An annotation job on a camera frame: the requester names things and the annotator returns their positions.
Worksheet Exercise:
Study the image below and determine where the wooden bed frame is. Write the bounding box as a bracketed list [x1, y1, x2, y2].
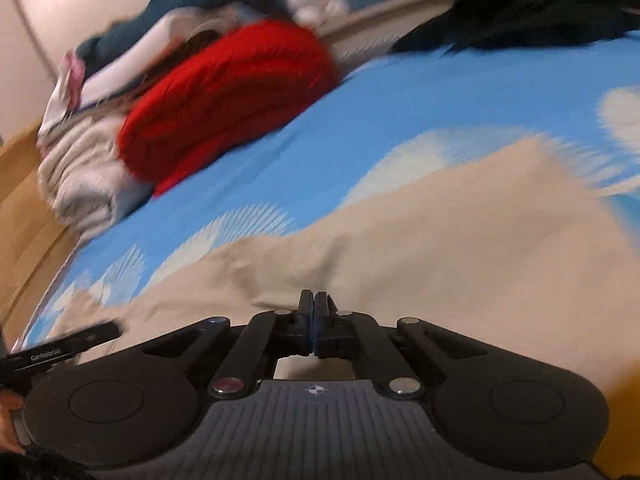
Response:
[0, 122, 87, 323]

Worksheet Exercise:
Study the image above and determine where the white wardrobe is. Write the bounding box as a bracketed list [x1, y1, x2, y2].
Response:
[0, 0, 181, 146]

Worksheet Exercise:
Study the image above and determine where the beige and yellow hooded jacket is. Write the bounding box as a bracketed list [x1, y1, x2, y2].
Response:
[47, 137, 640, 480]

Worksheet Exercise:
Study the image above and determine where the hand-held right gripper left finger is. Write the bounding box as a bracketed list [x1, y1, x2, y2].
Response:
[145, 289, 315, 402]

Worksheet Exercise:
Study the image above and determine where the black jacket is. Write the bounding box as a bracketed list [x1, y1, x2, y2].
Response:
[389, 0, 640, 57]

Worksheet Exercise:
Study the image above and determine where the dark patterned folded cloth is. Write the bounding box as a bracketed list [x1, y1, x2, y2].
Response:
[135, 29, 231, 81]

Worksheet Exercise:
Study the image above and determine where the white plush toy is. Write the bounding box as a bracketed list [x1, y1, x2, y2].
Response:
[284, 0, 352, 30]

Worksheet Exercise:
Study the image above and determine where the white folded bedding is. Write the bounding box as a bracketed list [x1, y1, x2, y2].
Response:
[75, 4, 246, 111]

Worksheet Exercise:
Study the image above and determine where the red folded quilt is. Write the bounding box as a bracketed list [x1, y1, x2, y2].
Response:
[116, 19, 345, 199]

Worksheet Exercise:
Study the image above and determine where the person's left hand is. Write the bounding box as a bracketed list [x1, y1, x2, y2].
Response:
[0, 391, 26, 457]

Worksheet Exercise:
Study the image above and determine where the white and pink cloth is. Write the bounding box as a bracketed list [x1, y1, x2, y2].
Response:
[39, 49, 89, 133]

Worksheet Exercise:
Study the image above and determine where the grey-white folded quilt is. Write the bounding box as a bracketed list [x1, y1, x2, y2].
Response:
[36, 119, 153, 243]

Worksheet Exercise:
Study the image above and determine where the blue printed bed sheet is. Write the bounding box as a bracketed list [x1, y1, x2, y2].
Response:
[9, 29, 640, 356]

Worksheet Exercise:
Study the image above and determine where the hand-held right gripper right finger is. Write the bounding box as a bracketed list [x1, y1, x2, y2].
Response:
[313, 290, 483, 402]

